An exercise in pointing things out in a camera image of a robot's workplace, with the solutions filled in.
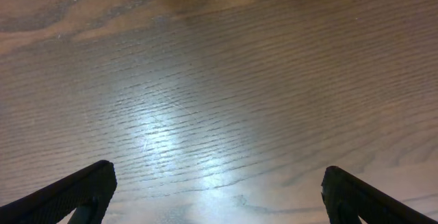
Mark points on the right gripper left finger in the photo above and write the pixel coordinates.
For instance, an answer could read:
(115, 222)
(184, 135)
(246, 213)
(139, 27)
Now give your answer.
(85, 195)

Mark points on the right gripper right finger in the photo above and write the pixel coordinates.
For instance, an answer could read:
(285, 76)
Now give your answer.
(349, 200)

